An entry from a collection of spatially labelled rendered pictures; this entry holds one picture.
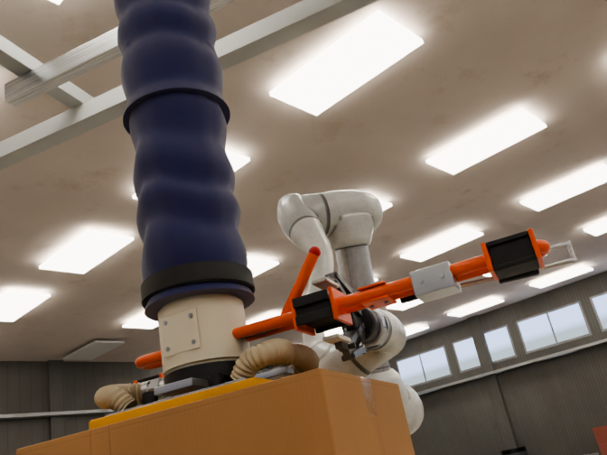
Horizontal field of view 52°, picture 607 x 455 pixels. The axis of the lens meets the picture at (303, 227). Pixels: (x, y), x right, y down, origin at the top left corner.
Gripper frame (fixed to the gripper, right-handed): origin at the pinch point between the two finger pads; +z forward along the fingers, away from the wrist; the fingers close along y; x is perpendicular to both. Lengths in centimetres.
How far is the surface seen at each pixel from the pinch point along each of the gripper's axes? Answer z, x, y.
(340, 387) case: 12.9, -3.8, 15.6
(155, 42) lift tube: 11, 23, -65
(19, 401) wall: -798, 902, -210
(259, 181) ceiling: -471, 208, -288
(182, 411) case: 19.3, 20.6, 14.1
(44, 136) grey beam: -160, 216, -202
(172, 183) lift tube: 9.7, 23.6, -31.2
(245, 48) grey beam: -163, 72, -202
